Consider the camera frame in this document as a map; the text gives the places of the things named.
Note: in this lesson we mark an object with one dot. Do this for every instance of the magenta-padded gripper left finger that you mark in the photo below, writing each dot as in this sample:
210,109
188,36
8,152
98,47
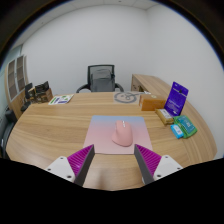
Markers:
80,161

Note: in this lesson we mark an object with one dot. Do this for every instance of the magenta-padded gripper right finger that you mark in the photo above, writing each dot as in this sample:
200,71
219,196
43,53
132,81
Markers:
150,160

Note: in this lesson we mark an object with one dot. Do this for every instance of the pink computer mouse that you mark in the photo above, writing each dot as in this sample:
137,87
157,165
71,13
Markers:
122,134

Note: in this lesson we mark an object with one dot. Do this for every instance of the pink-blue gradient mouse pad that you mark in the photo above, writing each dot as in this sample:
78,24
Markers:
100,133

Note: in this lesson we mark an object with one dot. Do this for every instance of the blue packet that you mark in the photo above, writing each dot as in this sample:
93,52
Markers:
177,131

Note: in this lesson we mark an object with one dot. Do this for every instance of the tan paper packet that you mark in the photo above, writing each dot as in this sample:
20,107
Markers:
164,116

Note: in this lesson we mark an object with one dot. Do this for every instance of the green packet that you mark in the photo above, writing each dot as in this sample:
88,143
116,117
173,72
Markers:
187,126

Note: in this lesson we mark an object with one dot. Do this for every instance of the orange-brown cardboard box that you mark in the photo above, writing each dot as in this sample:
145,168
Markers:
151,103

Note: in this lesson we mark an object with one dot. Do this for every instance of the white green leaflet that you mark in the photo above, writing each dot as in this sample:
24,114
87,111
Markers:
61,99

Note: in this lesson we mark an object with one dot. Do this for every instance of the purple standing pouch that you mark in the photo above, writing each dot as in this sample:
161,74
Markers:
176,98

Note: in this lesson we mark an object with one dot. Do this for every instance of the black mesh office chair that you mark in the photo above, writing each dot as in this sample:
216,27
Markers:
83,88

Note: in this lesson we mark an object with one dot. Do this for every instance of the large dark cardboard box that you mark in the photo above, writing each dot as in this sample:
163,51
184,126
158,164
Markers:
43,93

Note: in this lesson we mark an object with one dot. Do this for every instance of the black leather sofa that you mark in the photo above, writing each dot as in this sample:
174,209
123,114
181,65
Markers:
6,133

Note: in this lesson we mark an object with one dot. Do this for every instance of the black visitor chair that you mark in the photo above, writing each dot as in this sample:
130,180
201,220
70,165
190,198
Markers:
26,98

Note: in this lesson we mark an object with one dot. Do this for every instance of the small dark cardboard box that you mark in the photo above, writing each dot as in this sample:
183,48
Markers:
31,94

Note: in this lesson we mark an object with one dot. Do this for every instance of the grey backpack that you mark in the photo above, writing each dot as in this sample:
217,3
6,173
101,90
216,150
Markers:
102,80

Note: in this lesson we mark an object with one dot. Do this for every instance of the wooden shelf cabinet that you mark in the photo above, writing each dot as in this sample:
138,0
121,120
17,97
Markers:
16,83

